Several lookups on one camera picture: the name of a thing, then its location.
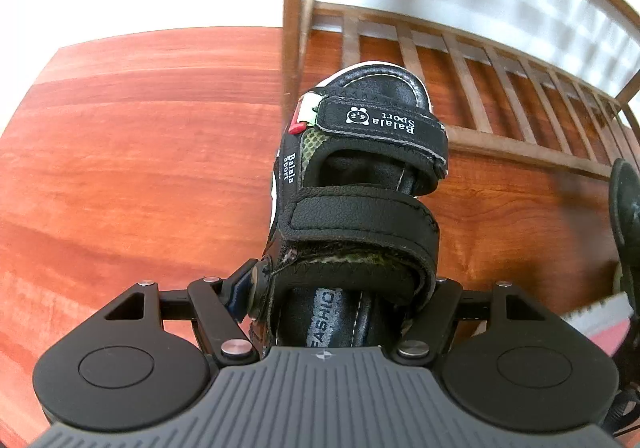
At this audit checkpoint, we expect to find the pink fur-lined slipper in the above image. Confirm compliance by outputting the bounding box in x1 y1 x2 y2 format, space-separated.
562 292 632 357

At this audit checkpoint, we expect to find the black Balala sport sandal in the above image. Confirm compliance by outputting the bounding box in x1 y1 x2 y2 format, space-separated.
250 61 448 350

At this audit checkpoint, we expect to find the wooden shoe rack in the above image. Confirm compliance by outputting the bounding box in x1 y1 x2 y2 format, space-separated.
281 0 639 179

